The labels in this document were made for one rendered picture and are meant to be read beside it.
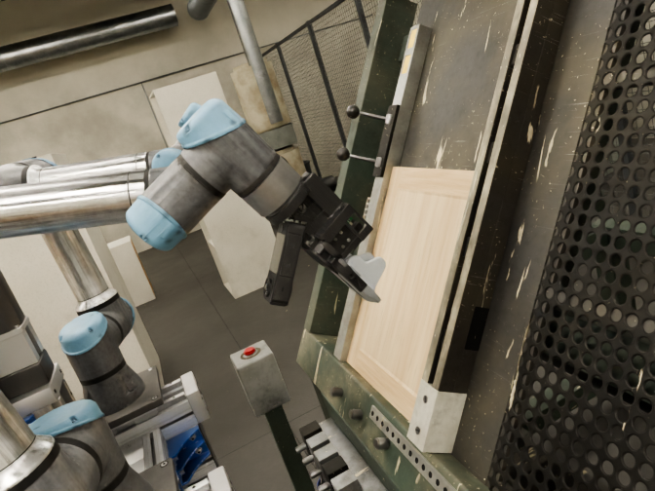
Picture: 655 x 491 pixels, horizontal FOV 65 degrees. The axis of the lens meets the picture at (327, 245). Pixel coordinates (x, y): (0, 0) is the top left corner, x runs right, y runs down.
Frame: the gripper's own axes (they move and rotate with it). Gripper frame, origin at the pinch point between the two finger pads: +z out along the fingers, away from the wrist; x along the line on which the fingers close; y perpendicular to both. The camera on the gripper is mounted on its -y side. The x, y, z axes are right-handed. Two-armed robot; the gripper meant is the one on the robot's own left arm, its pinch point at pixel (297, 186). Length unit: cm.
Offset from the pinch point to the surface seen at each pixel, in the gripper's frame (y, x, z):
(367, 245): 8.8, -4.0, 23.4
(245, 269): -355, -56, 91
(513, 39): 55, 39, 7
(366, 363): 20, -32, 35
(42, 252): -198, -92, -59
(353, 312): 8.6, -22.3, 30.1
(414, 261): 30.6, -3.3, 26.2
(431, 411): 58, -29, 30
